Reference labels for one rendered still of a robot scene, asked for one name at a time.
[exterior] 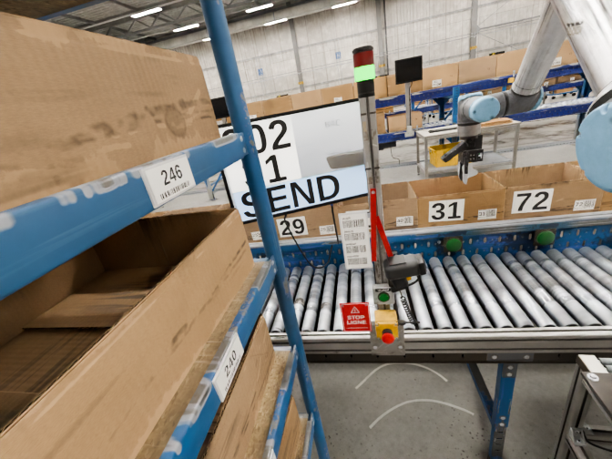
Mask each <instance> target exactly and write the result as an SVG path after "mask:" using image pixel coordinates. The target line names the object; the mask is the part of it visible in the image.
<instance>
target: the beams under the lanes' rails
mask: <svg viewBox="0 0 612 459"><path fill-rule="evenodd" d="M578 354H583V355H595V356H596V357H597V358H612V352H523V353H406V354H405V355H372V354H371V353H328V354H306V358H307V361H488V362H531V361H575V360H576V356H577V355H578Z"/></svg>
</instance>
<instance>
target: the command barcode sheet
mask: <svg viewBox="0 0 612 459"><path fill-rule="evenodd" d="M338 215H339V222H340V228H341V235H342V246H343V254H344V260H345V267H346V270H349V269H363V268H372V254H371V245H370V236H369V226H368V218H370V217H371V213H367V210H365V211H357V212H349V213H340V214H338Z"/></svg>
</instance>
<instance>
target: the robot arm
mask: <svg viewBox="0 0 612 459"><path fill-rule="evenodd" d="M566 36H567V39H568V41H569V43H570V45H571V46H572V48H573V50H574V52H575V55H576V58H577V60H578V62H579V64H580V66H581V67H582V69H583V72H584V74H585V76H586V79H587V81H588V83H589V85H590V87H591V89H592V91H593V93H594V95H595V97H596V99H595V100H594V102H593V103H592V104H591V106H590V107H589V109H588V111H587V113H586V118H585V119H584V120H583V122H582V123H581V125H580V127H579V130H578V131H579V132H580V133H581V135H579V136H577V137H576V158H577V161H578V164H579V167H580V168H581V169H582V170H584V171H585V176H586V178H587V179H588V180H589V181H590V182H591V183H593V184H594V185H595V186H597V187H598V188H600V189H603V190H604V191H607V192H610V193H612V0H546V4H545V6H544V9H543V11H542V14H541V15H540V18H539V20H538V23H537V25H536V28H535V32H534V33H533V36H532V39H531V41H530V44H529V46H528V48H527V50H526V53H525V57H524V59H523V62H522V64H521V66H520V68H519V71H518V73H517V76H516V78H515V82H514V83H513V85H512V86H511V89H510V90H507V91H503V92H500V93H495V94H492V95H487V96H483V93H482V92H477V93H472V94H467V95H462V96H459V97H458V102H457V104H458V115H457V136H459V139H461V140H463V141H461V142H460V143H458V144H457V145H456V146H454V147H453V148H452V149H450V150H449V151H448V152H446V153H445V154H443V155H442V156H441V160H442V161H443V162H445V163H446V162H448V161H449V160H451V159H452V158H453V157H455V156H456V155H457V154H458V176H459V179H460V180H461V181H463V182H464V184H466V183H467V179H468V178H470V177H472V176H475V175H477V173H478V171H477V170H476V169H473V166H472V164H470V163H469V162H478V161H483V154H484V150H483V149H482V144H483V135H481V134H480V133H481V123H484V122H487V121H490V120H492V119H493V118H498V117H504V116H509V115H513V114H518V113H525V112H528V111H531V110H534V109H536V108H538V107H539V106H540V104H541V102H542V99H543V96H544V90H543V88H542V85H543V83H544V81H545V79H546V76H547V74H548V72H549V70H550V68H551V66H552V65H553V63H554V61H555V58H556V55H557V53H558V51H559V49H560V47H561V45H562V44H563V42H564V40H565V38H566ZM480 153H482V158H481V157H480V156H479V155H480Z"/></svg>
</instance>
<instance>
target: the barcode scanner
mask: <svg viewBox="0 0 612 459"><path fill-rule="evenodd" d="M383 269H384V273H385V277H386V278H387V279H388V280H390V281H392V283H393V286H394V287H391V292H392V293H394V292H397V291H402V290H405V289H408V288H409V286H408V281H409V280H411V279H412V277H413V276H418V275H425V274H426V272H427V270H426V266H425V262H424V260H423V256H422V255H421V254H420V253H418V254H408V255H403V254H402V255H397V256H391V257H388V258H387V259H386V260H384V261H383Z"/></svg>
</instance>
